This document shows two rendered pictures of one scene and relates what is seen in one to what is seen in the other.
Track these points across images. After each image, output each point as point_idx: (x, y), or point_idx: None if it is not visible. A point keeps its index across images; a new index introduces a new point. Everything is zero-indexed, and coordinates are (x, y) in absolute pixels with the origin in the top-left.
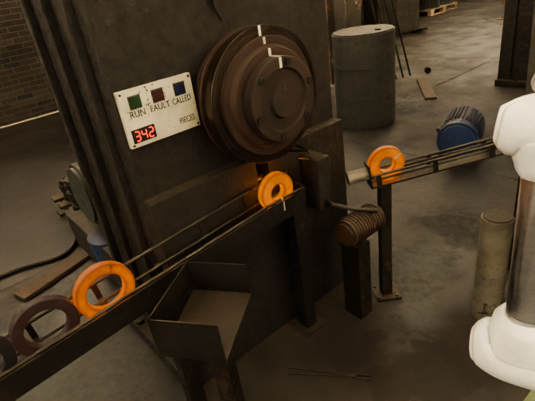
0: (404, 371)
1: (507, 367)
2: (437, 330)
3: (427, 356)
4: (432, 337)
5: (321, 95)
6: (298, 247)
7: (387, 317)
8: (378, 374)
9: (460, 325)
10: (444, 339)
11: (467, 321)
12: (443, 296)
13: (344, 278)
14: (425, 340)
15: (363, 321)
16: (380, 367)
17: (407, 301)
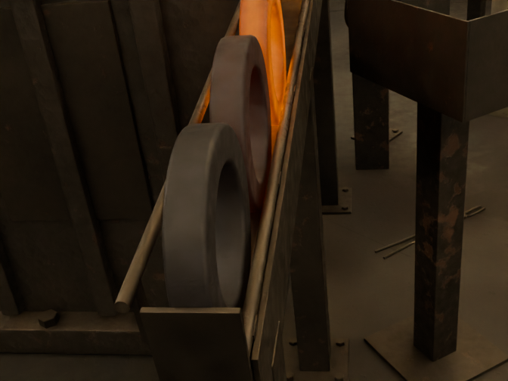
0: (506, 186)
1: None
2: (481, 140)
3: (506, 164)
4: (486, 148)
5: None
6: (329, 44)
7: (414, 154)
8: (485, 202)
9: (495, 128)
10: (499, 144)
11: (497, 122)
12: None
13: (356, 109)
14: (484, 153)
15: (394, 169)
16: (476, 196)
17: (412, 133)
